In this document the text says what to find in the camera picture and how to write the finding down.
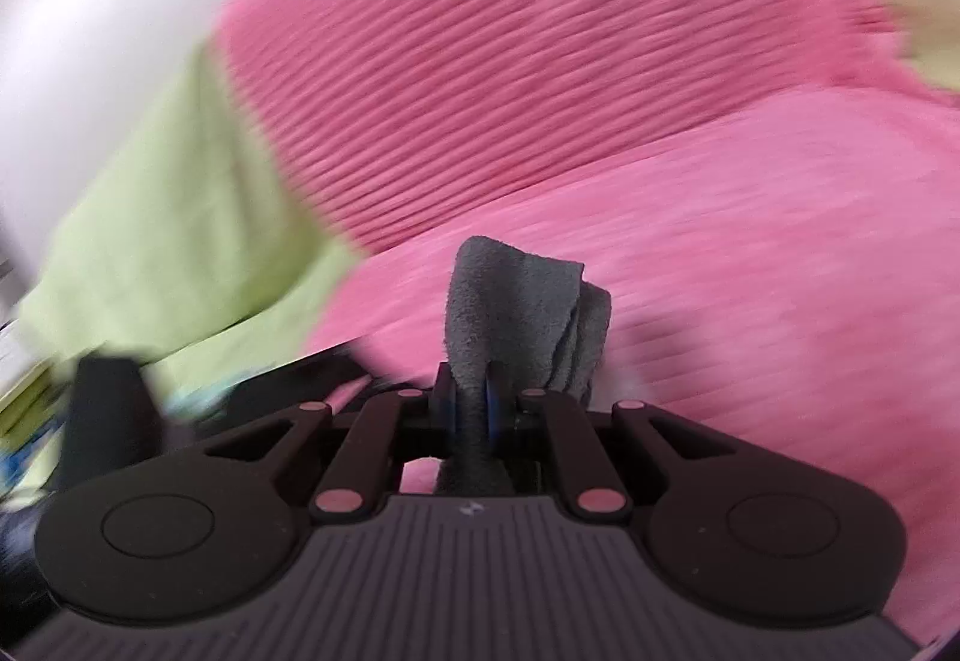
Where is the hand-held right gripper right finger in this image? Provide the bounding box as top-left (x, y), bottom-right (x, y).
top-left (483, 367), bottom-right (742, 521)

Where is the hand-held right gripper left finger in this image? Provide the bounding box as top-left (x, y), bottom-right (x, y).
top-left (202, 361), bottom-right (460, 524)

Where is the grey cleaning cloth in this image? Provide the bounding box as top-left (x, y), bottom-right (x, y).
top-left (433, 235), bottom-right (613, 498)

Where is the light green cloth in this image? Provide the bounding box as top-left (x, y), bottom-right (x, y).
top-left (0, 41), bottom-right (370, 504)

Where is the pink ribbed blanket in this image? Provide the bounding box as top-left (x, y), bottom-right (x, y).
top-left (213, 0), bottom-right (960, 641)

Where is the pale yellow cloth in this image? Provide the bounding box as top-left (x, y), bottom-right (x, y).
top-left (876, 0), bottom-right (960, 101)

